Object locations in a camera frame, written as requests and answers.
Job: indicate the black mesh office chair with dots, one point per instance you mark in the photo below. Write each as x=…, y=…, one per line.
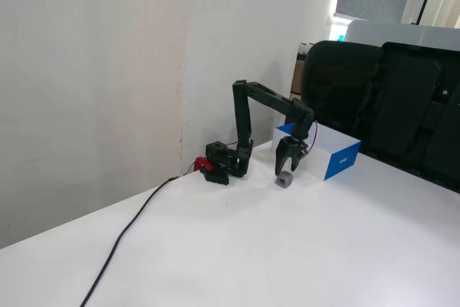
x=334, y=80

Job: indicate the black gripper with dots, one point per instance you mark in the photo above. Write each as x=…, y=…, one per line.
x=290, y=149

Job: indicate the large black office chair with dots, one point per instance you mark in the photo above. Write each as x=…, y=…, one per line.
x=409, y=113

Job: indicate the blue white cardboard box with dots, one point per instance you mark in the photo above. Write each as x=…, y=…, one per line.
x=339, y=152

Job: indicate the gray block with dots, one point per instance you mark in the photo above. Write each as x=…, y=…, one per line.
x=284, y=179

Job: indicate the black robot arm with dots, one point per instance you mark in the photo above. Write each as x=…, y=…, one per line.
x=240, y=120

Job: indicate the brown cardboard box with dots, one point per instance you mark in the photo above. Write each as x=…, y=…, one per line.
x=297, y=69

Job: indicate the white panel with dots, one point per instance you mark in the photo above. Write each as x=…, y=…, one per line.
x=395, y=34

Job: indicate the red and black table clamp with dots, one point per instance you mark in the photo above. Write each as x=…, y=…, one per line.
x=206, y=168

